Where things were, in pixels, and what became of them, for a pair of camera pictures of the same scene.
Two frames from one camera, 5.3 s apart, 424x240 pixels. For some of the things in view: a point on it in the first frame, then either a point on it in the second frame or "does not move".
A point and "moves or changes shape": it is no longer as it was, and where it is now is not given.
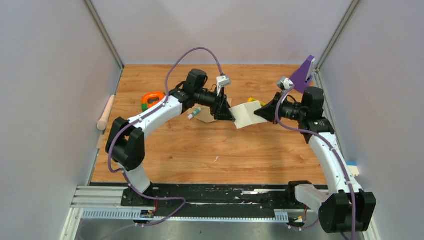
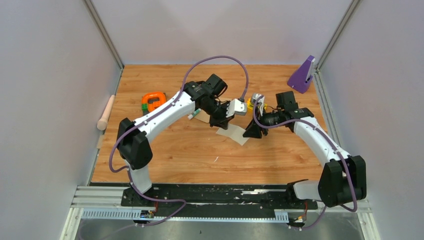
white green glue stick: (196, 111) does not move
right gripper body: (284, 108) -> (267, 119)
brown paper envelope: (205, 115) does not move
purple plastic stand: (303, 76) does not move
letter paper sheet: (244, 115) moves or changes shape
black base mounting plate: (216, 196) does not move
